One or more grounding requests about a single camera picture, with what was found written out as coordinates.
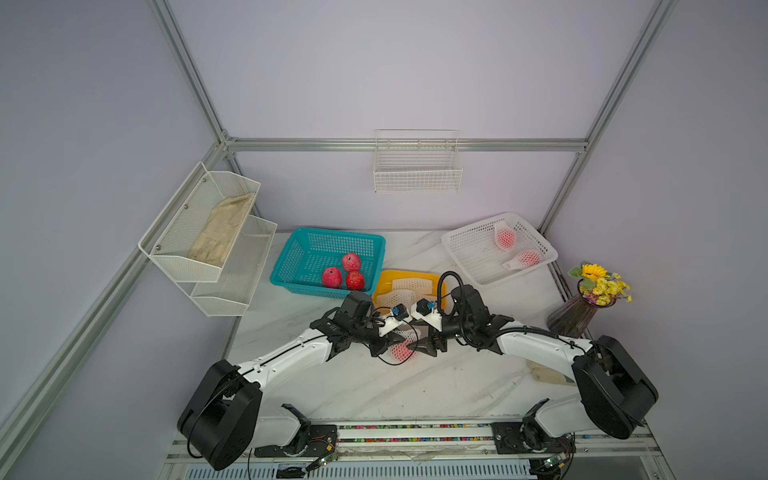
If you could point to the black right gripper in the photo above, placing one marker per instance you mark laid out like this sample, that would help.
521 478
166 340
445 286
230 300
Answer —
430 344

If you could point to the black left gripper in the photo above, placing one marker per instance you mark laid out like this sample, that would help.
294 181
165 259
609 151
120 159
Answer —
385 342

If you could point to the white foam net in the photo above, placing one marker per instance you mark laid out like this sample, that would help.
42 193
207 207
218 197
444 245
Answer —
417 285
391 299

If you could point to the netted red apple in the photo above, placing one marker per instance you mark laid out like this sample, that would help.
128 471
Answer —
355 281
332 278

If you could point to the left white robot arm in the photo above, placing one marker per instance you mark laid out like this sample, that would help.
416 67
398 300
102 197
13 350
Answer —
221 420

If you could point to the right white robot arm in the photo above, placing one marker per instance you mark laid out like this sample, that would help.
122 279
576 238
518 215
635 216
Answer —
613 394

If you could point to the yellow plastic tub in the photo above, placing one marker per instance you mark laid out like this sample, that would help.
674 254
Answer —
387 276

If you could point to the teal plastic perforated basket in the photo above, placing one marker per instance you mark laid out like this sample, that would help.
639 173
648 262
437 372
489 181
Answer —
308 252

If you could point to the white plastic perforated basket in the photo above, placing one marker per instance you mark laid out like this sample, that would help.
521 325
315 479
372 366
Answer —
473 250

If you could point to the beige work glove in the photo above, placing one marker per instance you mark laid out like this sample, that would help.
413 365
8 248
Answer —
547 375

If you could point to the netted apple top back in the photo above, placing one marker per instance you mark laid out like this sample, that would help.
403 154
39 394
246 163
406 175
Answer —
504 236

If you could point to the dark glass vase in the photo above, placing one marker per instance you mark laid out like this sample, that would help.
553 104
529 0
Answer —
572 318

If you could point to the yellow flower bouquet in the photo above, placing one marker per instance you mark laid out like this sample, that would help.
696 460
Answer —
598 286

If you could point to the beige cloth in shelf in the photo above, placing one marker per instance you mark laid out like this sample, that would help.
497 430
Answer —
215 242

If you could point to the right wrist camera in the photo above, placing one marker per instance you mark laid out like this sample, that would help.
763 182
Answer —
427 312

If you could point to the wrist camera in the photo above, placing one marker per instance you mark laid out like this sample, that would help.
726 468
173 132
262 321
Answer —
397 316
427 312

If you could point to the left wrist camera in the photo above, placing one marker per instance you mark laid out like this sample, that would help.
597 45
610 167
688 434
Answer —
397 316

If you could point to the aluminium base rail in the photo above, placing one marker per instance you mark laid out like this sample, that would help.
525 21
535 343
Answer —
434 449

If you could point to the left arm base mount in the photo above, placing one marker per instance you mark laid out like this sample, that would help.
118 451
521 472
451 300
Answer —
290 433

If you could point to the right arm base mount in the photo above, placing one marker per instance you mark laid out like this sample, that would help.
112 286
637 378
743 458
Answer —
526 436

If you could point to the white wire wall basket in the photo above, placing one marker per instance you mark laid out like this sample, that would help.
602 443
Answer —
416 161

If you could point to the white two-tier wire shelf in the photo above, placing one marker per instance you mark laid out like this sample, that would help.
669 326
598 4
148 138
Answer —
217 291

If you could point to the aluminium frame structure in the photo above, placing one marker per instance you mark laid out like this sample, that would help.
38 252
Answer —
27 419

